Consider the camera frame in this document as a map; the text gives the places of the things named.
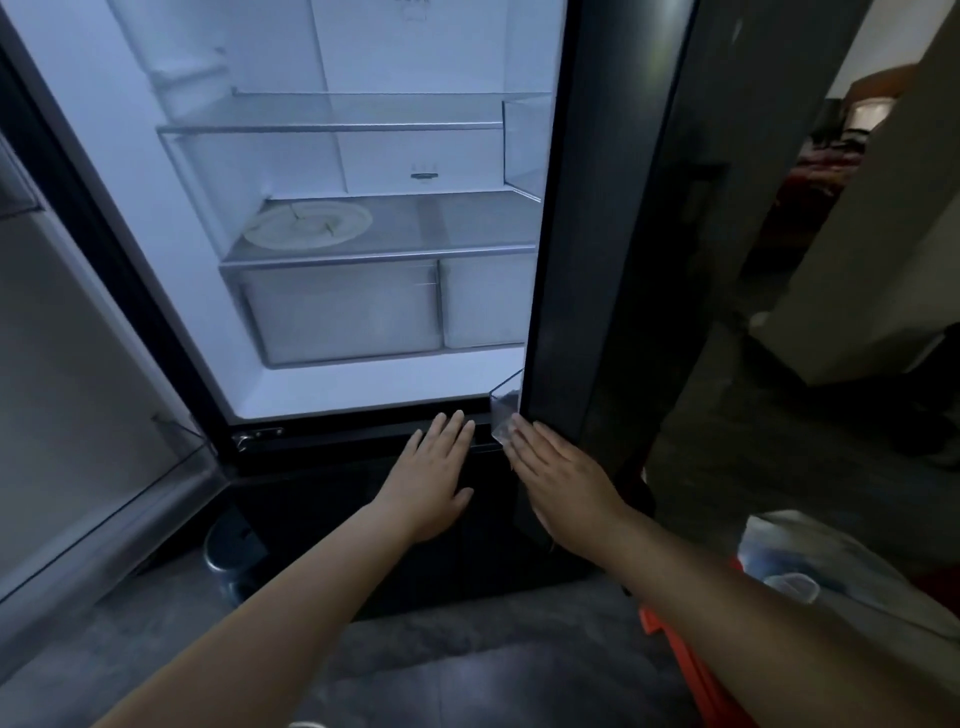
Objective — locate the person's left forearm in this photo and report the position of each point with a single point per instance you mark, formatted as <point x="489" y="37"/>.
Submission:
<point x="262" y="645"/>

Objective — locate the glass refrigerator shelf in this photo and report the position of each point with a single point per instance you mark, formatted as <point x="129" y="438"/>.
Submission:
<point x="450" y="225"/>
<point x="337" y="112"/>

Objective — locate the person's right hand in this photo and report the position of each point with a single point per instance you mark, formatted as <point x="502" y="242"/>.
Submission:
<point x="570" y="495"/>

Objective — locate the person's left hand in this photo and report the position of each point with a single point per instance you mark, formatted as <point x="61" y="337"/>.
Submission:
<point x="427" y="487"/>

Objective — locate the crisper drawer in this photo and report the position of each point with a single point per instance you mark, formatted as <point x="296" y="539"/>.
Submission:
<point x="487" y="300"/>
<point x="337" y="315"/>

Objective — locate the clear round plate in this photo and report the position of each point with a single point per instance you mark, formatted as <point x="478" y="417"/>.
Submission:
<point x="307" y="225"/>

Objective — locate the dark blue trash bin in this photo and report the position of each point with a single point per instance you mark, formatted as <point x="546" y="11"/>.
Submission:
<point x="232" y="547"/>

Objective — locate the clear door bin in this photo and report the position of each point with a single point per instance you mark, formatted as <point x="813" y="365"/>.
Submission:
<point x="525" y="142"/>
<point x="506" y="405"/>
<point x="150" y="517"/>

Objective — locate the black refrigerator body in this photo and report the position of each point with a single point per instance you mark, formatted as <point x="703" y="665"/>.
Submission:
<point x="97" y="112"/>

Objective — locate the person's right forearm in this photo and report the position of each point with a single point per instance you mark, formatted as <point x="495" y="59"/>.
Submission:
<point x="750" y="645"/>

